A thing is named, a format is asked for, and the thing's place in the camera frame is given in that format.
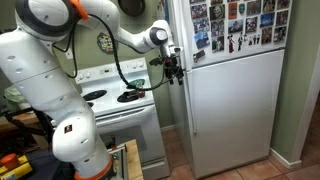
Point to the red stop button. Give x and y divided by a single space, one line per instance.
10 160

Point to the wooden work table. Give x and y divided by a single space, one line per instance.
134 163

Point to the dark blue bag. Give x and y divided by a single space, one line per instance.
43 166

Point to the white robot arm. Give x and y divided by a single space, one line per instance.
33 73

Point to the yellow control box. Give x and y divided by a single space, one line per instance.
20 170

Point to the aluminium frame base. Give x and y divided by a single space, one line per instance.
121 160

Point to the green white cloth bundle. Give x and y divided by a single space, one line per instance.
13 95

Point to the white wall switch plate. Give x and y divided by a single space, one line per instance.
69 54

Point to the blue paper on fridge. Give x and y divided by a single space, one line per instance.
164 10

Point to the black frying pan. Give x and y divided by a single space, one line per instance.
131 6

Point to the photo fridge magnet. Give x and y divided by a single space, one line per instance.
202 40
269 6
267 35
267 20
280 34
218 44
198 11
201 25
251 25
283 4
217 28
282 18
235 26
253 8

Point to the round colourful wall trivet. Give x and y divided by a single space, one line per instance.
106 42

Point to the black coil burner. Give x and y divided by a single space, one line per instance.
126 97
90 104
95 95

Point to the black suit figure magnet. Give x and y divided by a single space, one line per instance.
240 41

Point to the small dark yellow magnet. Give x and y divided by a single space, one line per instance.
199 56

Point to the white refrigerator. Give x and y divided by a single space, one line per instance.
250 50

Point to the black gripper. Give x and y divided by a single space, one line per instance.
172 65

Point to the white fridge door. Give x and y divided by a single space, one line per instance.
233 116

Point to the black metal bars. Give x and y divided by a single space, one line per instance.
41 123

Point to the skull face fridge magnet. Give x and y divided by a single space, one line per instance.
217 12

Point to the small skeleton figures magnet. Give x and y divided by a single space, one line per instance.
254 39

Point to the white electric stove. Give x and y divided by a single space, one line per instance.
133 133

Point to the green mask fridge magnet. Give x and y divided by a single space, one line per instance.
242 8

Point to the orange rectangular fridge magnet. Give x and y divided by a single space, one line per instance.
233 10

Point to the red dress lady magnet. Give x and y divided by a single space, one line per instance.
231 45

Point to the orange black clamp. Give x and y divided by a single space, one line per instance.
111 145

